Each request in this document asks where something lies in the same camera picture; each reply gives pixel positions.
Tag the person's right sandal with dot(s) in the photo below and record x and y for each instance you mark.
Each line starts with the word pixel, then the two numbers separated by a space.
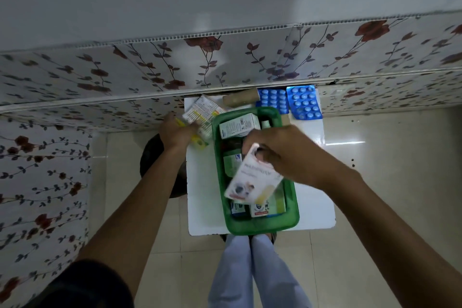
pixel 273 237

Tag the brown syrup bottle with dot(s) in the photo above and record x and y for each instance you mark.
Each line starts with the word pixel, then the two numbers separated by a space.
pixel 231 161

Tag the person's right hand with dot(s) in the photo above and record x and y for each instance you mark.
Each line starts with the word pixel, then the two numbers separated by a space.
pixel 296 156

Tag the person's right forearm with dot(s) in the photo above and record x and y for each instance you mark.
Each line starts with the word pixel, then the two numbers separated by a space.
pixel 390 232

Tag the yellow white medicine packet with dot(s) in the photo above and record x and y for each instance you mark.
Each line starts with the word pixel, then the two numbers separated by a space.
pixel 204 113

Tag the light blue trousers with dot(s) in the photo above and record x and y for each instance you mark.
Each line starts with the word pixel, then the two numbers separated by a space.
pixel 281 275

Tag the white green medicine box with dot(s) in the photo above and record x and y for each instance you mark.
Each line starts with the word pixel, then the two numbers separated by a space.
pixel 238 125

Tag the person's sandal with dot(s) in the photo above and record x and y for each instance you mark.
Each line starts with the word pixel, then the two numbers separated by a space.
pixel 273 237
pixel 223 238

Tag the white skirting outlet plate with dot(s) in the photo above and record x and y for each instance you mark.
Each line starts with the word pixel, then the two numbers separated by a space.
pixel 332 93

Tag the person's left sandal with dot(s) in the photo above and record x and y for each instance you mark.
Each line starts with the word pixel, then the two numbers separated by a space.
pixel 223 238

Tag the white medicine carton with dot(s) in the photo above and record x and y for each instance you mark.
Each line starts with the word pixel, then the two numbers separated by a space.
pixel 249 181

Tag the green red medicine box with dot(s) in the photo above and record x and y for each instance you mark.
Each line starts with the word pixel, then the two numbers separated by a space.
pixel 269 208

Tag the person's left hand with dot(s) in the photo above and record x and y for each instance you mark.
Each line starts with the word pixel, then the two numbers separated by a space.
pixel 178 134

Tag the beige bandage roll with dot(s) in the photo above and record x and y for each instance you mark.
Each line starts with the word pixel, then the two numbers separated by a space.
pixel 240 97

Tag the green plastic tray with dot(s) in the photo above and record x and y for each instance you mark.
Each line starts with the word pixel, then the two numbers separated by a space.
pixel 260 226

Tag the black trash bin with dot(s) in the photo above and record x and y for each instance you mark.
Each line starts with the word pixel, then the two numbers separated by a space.
pixel 159 170

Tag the person's left forearm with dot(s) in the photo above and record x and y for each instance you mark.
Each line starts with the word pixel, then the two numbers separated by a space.
pixel 144 210

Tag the blue tablet blister pack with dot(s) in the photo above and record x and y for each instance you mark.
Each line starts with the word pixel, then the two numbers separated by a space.
pixel 304 102
pixel 272 100

